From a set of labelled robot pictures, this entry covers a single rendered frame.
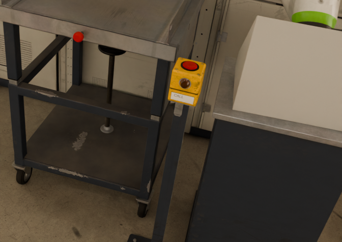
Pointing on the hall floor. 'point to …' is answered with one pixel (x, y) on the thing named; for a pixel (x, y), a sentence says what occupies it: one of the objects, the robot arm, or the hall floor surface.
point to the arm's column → (264, 187)
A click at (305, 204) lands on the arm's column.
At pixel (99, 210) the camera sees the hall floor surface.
